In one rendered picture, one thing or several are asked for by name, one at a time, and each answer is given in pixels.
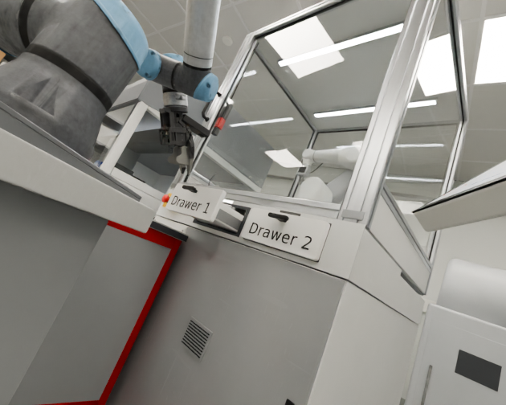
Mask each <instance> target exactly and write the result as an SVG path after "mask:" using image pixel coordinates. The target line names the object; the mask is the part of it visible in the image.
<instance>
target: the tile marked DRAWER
mask: <svg viewBox="0 0 506 405"><path fill-rule="evenodd" d="M503 174H506V170H502V171H500V172H498V173H495V174H492V175H490V176H487V177H486V178H482V179H480V180H478V181H475V182H473V183H472V184H470V185H468V186H466V187H464V188H463V189H461V190H465V189H467V188H469V187H472V186H475V185H477V184H480V183H482V182H486V181H488V180H490V179H493V178H496V177H499V176H500V175H503ZM459 191H460V190H459ZM459 191H457V192H459Z"/></svg>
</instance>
